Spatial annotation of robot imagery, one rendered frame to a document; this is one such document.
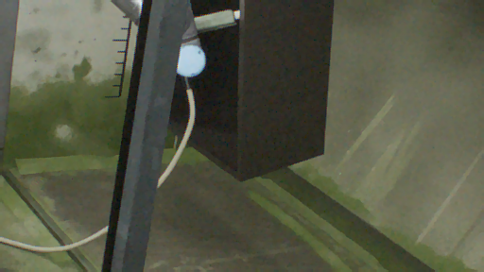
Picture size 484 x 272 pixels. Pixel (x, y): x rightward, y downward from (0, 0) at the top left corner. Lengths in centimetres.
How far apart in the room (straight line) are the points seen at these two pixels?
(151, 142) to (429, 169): 206
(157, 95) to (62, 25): 210
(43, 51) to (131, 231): 206
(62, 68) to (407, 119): 140
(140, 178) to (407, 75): 233
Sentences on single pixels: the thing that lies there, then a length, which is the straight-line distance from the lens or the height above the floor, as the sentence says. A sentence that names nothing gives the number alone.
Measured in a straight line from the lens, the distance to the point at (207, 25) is 291.
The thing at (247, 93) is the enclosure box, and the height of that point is 77.
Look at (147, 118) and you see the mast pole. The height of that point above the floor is 104.
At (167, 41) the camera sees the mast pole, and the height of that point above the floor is 119.
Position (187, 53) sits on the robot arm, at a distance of 257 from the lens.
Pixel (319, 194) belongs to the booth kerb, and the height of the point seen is 15.
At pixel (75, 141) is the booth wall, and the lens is 399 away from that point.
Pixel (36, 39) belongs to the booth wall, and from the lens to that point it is 375.
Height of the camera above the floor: 162
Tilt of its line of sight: 20 degrees down
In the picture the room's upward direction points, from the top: 11 degrees clockwise
